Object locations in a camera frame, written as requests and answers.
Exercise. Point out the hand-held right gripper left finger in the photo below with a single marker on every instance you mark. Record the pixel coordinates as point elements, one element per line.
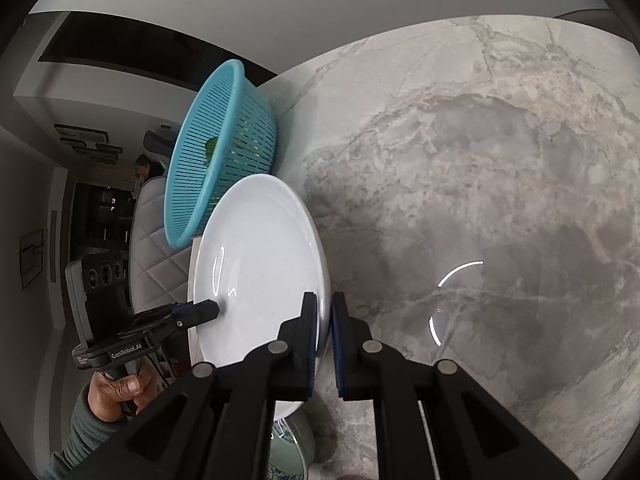
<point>312,332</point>

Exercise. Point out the pale green ceramic bowl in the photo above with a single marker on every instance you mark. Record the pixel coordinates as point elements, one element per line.
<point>295,447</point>

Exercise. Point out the white quilted chair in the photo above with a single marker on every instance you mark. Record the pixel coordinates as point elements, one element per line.
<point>155,265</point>

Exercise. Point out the person's left hand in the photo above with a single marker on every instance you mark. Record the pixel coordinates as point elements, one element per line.
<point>117,392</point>

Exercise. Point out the blue plastic colander basket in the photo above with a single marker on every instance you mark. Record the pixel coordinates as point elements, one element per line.
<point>222,125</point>

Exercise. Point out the black ceiling light fixture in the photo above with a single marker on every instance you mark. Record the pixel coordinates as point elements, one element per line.
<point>87,142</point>

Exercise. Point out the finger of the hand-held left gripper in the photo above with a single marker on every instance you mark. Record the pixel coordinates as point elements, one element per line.
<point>200,311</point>

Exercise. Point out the green vegetable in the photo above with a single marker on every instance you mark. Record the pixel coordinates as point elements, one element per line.
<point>210,149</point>

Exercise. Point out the white plate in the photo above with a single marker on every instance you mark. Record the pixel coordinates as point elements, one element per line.
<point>260,260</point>

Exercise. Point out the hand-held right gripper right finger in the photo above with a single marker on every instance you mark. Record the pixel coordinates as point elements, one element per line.
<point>335,342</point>

